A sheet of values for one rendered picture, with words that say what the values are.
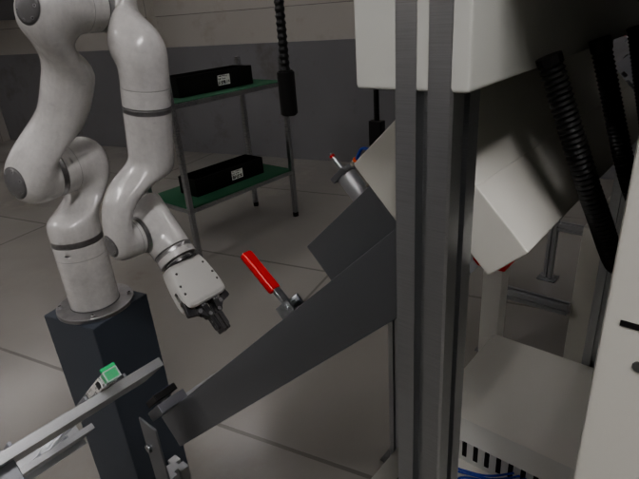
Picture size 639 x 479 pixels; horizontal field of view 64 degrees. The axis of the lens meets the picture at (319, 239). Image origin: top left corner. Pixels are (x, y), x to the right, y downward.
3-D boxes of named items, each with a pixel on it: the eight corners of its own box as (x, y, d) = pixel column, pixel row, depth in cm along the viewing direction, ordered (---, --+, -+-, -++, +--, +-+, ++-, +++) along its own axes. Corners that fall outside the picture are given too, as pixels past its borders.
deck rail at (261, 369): (180, 447, 90) (161, 416, 90) (189, 439, 91) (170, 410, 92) (468, 277, 38) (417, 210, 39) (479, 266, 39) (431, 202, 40)
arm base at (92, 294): (40, 316, 129) (17, 250, 121) (99, 280, 144) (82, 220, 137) (92, 331, 121) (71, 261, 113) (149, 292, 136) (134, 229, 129)
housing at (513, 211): (451, 296, 42) (351, 162, 44) (605, 153, 75) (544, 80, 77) (529, 253, 36) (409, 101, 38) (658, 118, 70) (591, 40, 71)
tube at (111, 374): (122, 374, 48) (115, 364, 48) (107, 383, 47) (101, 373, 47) (49, 452, 85) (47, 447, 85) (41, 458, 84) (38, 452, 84)
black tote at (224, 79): (180, 98, 290) (176, 77, 285) (162, 96, 300) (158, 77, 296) (253, 83, 328) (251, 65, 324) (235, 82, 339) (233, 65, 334)
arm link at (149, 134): (105, 121, 87) (124, 271, 101) (181, 106, 98) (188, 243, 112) (76, 109, 91) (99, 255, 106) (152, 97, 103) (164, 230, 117)
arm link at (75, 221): (39, 246, 123) (8, 149, 113) (100, 218, 138) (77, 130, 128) (73, 253, 118) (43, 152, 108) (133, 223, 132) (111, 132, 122)
